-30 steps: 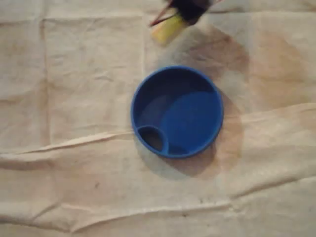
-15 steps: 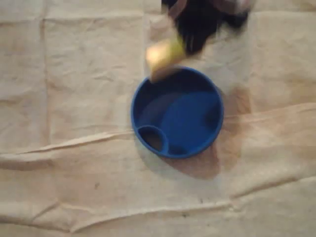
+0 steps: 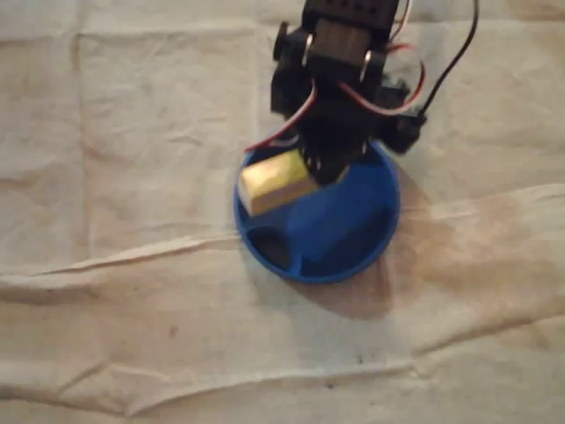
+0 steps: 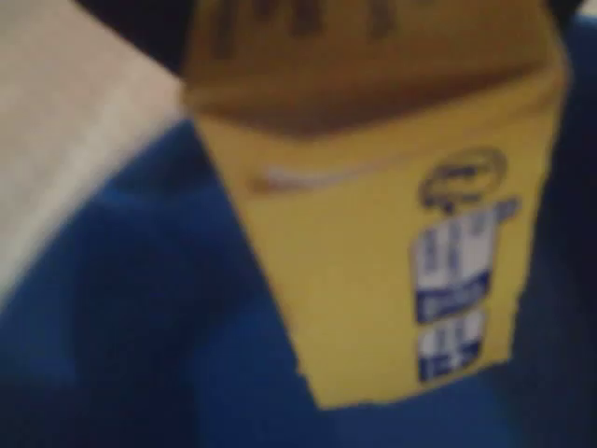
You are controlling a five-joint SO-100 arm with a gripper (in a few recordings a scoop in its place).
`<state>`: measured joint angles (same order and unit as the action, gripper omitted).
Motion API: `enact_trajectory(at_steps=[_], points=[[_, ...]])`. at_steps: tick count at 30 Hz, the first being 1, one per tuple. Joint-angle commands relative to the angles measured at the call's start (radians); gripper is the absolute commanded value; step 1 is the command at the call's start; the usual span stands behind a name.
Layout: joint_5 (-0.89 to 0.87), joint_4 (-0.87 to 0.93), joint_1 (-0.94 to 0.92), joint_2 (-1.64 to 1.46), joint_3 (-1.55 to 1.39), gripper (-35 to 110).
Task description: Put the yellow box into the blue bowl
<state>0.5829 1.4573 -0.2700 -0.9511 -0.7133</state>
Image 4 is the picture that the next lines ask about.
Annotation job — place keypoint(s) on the white wrinkled table cloth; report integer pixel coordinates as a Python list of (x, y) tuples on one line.
[(60, 116)]

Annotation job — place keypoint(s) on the yellow cardboard box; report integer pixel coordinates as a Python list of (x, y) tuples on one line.
[(364, 256)]

